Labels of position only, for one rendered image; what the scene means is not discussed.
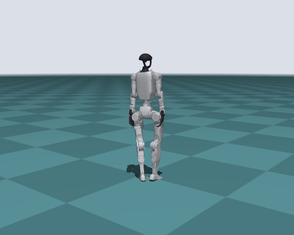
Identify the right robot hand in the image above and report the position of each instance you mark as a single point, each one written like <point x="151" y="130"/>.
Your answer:
<point x="162" y="117"/>

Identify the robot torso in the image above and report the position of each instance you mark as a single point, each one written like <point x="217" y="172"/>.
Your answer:
<point x="145" y="86"/>

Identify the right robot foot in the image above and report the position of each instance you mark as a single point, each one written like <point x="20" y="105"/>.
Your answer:
<point x="155" y="177"/>

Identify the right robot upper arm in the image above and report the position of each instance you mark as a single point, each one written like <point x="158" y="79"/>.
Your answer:
<point x="158" y="84"/>

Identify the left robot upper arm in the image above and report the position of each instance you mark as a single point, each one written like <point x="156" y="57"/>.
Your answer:
<point x="133" y="85"/>

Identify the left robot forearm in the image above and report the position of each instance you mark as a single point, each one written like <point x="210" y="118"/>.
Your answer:
<point x="133" y="104"/>

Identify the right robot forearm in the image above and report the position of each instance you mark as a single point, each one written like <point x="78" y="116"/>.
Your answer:
<point x="161" y="102"/>

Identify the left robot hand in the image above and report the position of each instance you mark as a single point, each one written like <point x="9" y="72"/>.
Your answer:
<point x="131" y="122"/>

